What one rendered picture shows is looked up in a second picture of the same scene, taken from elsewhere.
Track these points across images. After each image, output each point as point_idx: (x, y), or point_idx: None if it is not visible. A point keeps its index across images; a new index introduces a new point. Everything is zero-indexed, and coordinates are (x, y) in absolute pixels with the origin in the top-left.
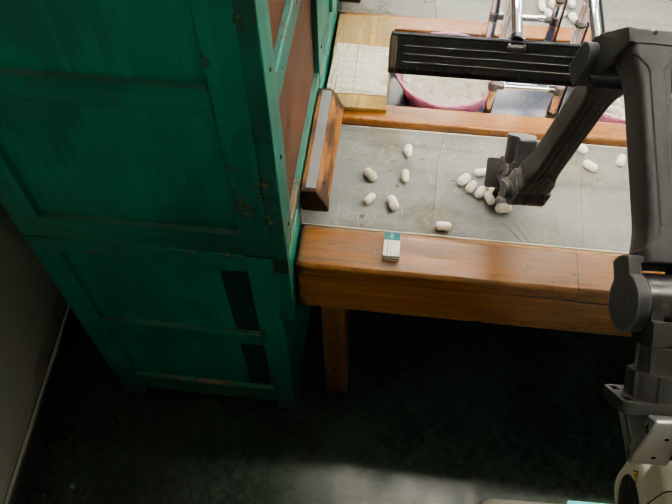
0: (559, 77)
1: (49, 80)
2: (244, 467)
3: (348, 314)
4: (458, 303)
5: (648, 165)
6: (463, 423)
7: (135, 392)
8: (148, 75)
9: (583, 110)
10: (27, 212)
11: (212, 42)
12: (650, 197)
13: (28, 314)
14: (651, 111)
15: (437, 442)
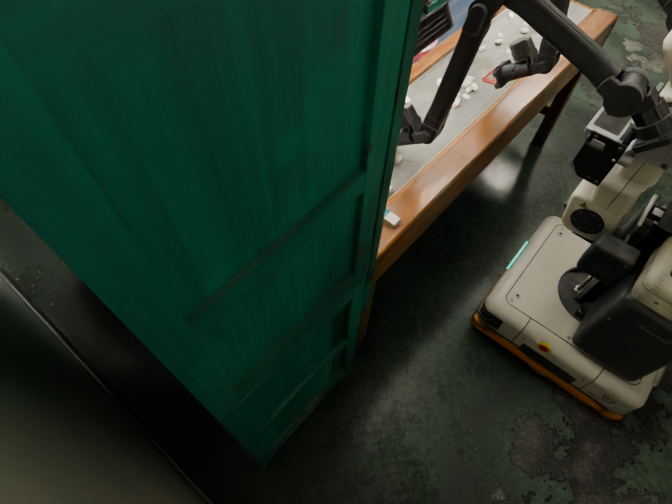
0: None
1: (268, 259)
2: (367, 422)
3: None
4: (427, 219)
5: (575, 34)
6: (417, 292)
7: (270, 462)
8: (325, 195)
9: (474, 51)
10: (228, 399)
11: (378, 127)
12: (590, 47)
13: (189, 494)
14: (552, 10)
15: (419, 311)
